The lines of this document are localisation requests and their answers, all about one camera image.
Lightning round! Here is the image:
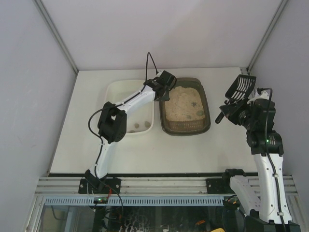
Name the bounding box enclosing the black slotted litter scoop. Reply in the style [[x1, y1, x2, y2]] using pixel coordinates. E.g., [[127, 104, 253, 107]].
[[215, 74, 256, 124]]

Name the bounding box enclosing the brown plastic litter box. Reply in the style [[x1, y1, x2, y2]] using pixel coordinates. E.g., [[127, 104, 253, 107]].
[[159, 77, 211, 136]]

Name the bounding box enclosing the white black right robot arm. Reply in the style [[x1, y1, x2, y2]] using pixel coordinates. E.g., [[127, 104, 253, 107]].
[[216, 97, 301, 232]]

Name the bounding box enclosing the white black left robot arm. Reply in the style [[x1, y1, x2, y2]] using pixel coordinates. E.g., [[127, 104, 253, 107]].
[[85, 71, 177, 189]]

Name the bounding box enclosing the white plastic tub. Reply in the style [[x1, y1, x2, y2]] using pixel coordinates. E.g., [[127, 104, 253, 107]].
[[105, 80, 155, 134]]

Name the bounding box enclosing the right controller board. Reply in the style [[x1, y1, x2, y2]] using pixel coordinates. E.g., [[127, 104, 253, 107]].
[[223, 195, 240, 210]]

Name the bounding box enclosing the controller board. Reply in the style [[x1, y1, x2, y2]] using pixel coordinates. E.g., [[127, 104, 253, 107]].
[[223, 195, 240, 210], [94, 197, 109, 204]]

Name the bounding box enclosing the left controller board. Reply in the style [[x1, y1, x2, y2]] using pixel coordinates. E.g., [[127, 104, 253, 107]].
[[94, 197, 109, 204]]

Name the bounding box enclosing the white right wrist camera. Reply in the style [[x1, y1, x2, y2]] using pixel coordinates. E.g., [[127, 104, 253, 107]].
[[248, 90, 270, 102]]

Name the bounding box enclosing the black left camera cable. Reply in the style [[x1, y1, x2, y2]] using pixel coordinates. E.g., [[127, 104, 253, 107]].
[[88, 52, 160, 141]]

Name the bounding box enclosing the aluminium right side rail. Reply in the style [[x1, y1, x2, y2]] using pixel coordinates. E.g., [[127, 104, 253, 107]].
[[240, 67, 281, 170]]

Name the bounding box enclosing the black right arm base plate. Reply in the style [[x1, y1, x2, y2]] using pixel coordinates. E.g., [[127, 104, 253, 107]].
[[206, 178, 234, 194]]

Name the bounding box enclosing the aluminium front mounting rail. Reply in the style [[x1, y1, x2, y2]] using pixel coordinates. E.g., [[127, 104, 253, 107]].
[[34, 175, 298, 195]]

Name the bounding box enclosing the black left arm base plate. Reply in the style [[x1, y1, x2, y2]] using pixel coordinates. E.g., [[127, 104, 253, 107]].
[[78, 178, 121, 194]]

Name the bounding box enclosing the aluminium right frame post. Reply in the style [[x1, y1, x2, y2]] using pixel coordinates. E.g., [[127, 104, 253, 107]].
[[247, 0, 289, 72]]

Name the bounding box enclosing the aluminium frame post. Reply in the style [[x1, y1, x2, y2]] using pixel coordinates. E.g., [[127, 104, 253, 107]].
[[247, 0, 289, 72], [33, 0, 79, 75]]

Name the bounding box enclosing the aluminium left frame post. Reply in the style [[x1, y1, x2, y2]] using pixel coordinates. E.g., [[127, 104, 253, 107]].
[[33, 0, 79, 75]]

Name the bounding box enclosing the grey slotted cable duct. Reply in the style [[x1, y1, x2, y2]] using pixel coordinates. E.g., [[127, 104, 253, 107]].
[[45, 196, 224, 206]]

